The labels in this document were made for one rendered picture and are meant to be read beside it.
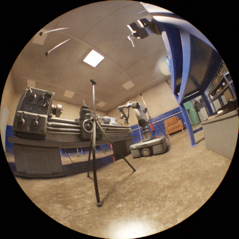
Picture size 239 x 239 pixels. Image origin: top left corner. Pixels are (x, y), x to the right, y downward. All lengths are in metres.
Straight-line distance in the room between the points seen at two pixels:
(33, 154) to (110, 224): 1.03
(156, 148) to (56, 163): 1.45
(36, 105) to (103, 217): 1.39
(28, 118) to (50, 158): 0.58
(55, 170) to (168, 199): 1.15
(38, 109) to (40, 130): 0.37
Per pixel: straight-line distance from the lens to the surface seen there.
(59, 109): 1.49
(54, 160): 1.13
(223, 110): 0.69
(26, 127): 1.12
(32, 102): 1.38
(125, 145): 2.10
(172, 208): 0.42
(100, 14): 3.11
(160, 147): 1.21
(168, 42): 0.61
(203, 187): 0.50
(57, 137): 1.22
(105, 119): 2.06
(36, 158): 1.16
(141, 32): 0.61
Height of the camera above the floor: 0.36
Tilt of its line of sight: 18 degrees up
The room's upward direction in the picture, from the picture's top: 13 degrees counter-clockwise
